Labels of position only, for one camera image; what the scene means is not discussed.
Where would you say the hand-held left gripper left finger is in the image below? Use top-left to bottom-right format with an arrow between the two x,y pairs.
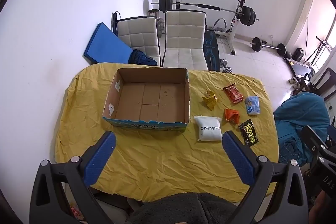
29,131 -> 117,224

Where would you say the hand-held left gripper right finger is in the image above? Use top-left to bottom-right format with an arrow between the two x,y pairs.
222,131 -> 309,224

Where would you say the black and yellow packet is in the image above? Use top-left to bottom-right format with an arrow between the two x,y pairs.
239,119 -> 256,146

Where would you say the white soft packet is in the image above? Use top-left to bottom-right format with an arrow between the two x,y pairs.
194,116 -> 223,142

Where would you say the orange snack packet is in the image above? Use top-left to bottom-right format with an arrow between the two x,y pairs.
224,109 -> 240,125

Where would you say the light blue tissue packet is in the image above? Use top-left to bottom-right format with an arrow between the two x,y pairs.
245,96 -> 262,116

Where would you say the yellow snack packet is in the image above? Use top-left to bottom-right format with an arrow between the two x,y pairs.
202,90 -> 219,110

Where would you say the red snack packet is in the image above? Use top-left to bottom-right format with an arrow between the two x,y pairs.
223,84 -> 243,104

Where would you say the cardboard box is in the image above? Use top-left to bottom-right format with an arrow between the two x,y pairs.
102,68 -> 190,132

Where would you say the teal blanket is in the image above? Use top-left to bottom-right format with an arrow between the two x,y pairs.
273,91 -> 331,164

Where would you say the black chair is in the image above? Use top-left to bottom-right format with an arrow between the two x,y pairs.
310,67 -> 336,101

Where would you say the yellow tablecloth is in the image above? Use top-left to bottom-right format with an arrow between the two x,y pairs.
54,63 -> 279,202

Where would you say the black speaker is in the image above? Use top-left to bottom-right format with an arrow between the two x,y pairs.
293,48 -> 304,62

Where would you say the small dumbbell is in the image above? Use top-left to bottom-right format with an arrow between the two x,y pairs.
220,59 -> 233,73

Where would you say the dark blue bag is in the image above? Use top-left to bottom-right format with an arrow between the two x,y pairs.
128,49 -> 158,66

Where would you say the short barbell with black plates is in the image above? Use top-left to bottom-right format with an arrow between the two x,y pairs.
251,37 -> 286,56

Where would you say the blue foam mat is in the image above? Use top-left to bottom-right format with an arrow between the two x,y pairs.
83,22 -> 134,65

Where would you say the white padded chair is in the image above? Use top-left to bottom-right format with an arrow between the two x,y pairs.
161,10 -> 208,71
116,16 -> 161,67

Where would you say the white barbell rack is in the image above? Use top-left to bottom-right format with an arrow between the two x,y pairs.
175,0 -> 248,55

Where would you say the black folded frame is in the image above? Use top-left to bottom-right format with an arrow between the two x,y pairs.
112,11 -> 121,35

